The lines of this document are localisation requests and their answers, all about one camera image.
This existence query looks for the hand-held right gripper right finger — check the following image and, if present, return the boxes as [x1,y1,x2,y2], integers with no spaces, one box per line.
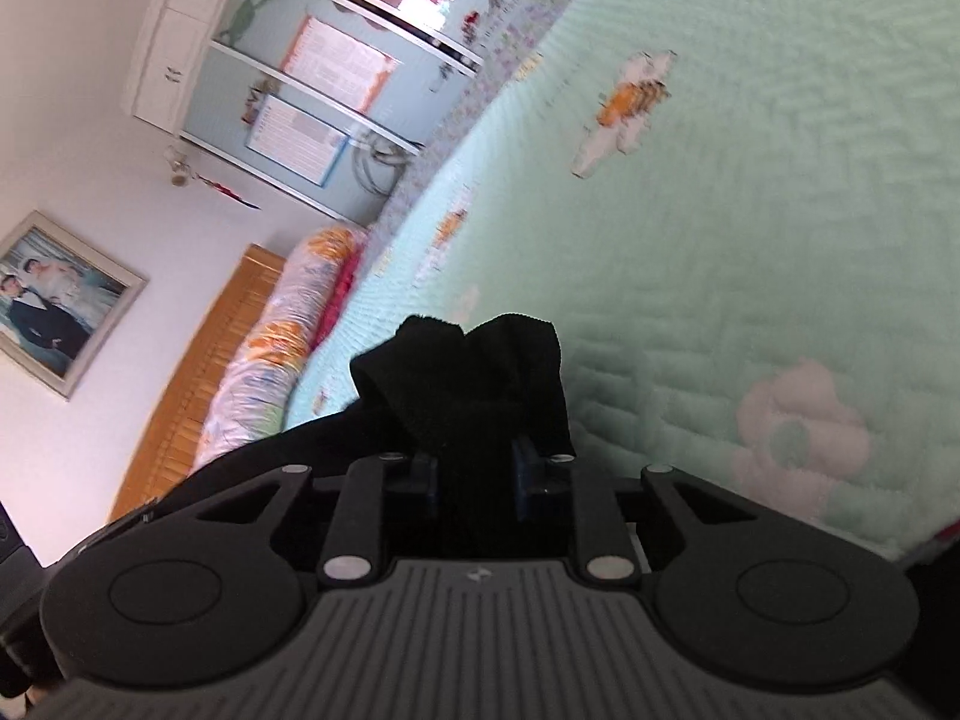
[512,441,758,586]

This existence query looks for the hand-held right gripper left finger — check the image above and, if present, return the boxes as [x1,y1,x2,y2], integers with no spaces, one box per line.
[195,452,440,590]

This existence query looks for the black pants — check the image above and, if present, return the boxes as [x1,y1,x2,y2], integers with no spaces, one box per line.
[109,313,897,563]

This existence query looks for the floral bolster pillow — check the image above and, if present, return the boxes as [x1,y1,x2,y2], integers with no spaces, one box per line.
[196,223,368,470]

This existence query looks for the red cloth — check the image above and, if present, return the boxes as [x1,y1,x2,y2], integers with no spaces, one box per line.
[315,255,362,346]

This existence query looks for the wooden headboard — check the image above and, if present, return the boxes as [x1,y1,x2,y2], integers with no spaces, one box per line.
[109,244,290,522]

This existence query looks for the green quilted bedspread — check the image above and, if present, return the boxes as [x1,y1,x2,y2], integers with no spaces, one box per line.
[281,0,960,563]

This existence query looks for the framed wedding photo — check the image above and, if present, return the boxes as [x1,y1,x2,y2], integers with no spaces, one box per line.
[0,210,149,400]

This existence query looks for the person's dark clothing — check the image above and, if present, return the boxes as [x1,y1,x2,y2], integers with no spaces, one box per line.
[0,592,68,720]

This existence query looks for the orange bordered poster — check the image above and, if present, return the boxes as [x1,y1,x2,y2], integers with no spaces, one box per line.
[283,15,398,115]

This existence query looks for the dotted bed sheet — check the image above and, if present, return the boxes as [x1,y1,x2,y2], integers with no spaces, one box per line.
[367,0,623,233]

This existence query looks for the white wardrobe with sliding doors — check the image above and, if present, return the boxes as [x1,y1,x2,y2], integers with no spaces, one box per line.
[124,0,571,230]

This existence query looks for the blue bordered wall chart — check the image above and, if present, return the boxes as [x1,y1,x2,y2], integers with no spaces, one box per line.
[246,94,352,185]

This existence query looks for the wall lamp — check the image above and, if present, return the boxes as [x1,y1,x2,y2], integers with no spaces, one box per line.
[165,144,197,188]

